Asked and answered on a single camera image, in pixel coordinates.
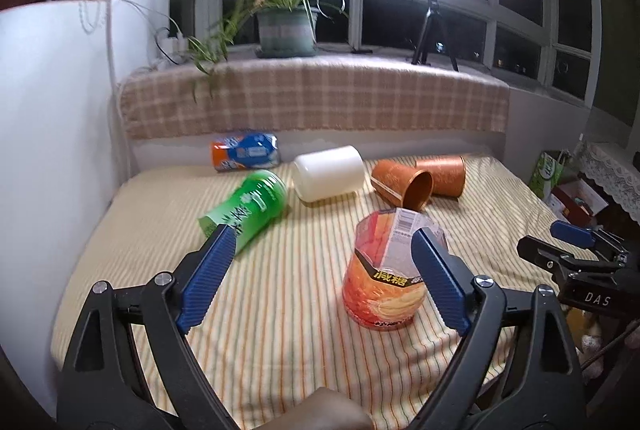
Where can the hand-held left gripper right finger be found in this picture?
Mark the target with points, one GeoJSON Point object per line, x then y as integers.
{"type": "Point", "coordinates": [440, 282]}

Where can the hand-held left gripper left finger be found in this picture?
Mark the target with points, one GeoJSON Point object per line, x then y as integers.
{"type": "Point", "coordinates": [207, 277]}

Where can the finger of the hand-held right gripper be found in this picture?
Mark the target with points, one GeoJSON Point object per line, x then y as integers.
{"type": "Point", "coordinates": [545, 254]}
{"type": "Point", "coordinates": [572, 233]}

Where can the green paper cup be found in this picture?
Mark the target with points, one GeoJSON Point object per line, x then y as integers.
{"type": "Point", "coordinates": [247, 209]}

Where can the orange red paper cup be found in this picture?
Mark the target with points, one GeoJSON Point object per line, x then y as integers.
{"type": "Point", "coordinates": [382, 277]}

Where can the brown cup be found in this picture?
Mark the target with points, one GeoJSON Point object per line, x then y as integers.
{"type": "Point", "coordinates": [445, 175]}
{"type": "Point", "coordinates": [401, 184]}

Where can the orange and blue cup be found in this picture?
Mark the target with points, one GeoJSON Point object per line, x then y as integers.
{"type": "Point", "coordinates": [245, 152]}

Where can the white plastic cup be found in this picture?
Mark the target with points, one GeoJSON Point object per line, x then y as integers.
{"type": "Point", "coordinates": [330, 174]}

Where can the red cardboard box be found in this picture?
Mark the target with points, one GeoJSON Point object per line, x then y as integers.
{"type": "Point", "coordinates": [575, 202]}

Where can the green carton box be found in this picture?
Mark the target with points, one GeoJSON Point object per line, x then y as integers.
{"type": "Point", "coordinates": [546, 174]}

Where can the white lace cloth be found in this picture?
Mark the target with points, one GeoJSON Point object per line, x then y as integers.
{"type": "Point", "coordinates": [612, 175]}

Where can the striped bed sheet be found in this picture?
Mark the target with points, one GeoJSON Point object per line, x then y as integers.
{"type": "Point", "coordinates": [290, 325]}

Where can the plaid blanket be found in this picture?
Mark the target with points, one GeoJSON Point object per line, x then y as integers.
{"type": "Point", "coordinates": [320, 97]}

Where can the white power strip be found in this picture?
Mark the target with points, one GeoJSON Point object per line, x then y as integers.
{"type": "Point", "coordinates": [175, 44]}

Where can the black tripod stand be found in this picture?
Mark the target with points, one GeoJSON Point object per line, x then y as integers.
{"type": "Point", "coordinates": [431, 27]}

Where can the potted spider plant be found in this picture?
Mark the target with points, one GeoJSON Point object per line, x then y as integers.
{"type": "Point", "coordinates": [286, 29]}

